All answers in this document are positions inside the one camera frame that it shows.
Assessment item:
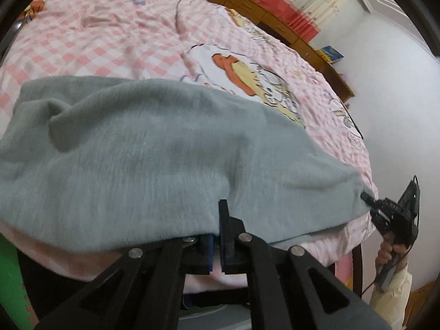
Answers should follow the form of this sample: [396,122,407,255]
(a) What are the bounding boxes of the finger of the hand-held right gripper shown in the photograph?
[360,192,382,212]

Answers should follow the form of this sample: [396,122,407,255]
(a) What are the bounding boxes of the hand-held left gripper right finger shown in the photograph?
[219,199,392,330]

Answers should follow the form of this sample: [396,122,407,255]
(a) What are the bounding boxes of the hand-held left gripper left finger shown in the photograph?
[34,234,215,330]

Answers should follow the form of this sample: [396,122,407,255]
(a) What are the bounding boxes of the grey pants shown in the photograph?
[0,76,373,253]

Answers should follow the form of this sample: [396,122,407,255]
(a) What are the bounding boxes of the person's right forearm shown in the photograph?
[369,263,413,330]

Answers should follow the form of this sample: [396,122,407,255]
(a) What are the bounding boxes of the person's right hand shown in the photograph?
[376,238,409,269]

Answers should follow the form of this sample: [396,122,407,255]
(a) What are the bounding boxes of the brown wooden headboard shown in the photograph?
[351,244,365,298]

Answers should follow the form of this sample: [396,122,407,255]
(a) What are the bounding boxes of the blue book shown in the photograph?
[316,45,345,64]

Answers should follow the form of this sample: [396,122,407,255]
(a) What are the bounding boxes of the green mat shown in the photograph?
[0,234,39,330]

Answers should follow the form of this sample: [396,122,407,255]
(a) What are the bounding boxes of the long wooden drawer cabinet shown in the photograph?
[199,0,355,102]

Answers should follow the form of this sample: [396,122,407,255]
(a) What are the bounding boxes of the pink checked printed bedsheet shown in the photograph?
[0,0,379,293]

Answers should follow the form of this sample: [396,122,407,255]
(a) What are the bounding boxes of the black cable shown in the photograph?
[359,275,379,298]

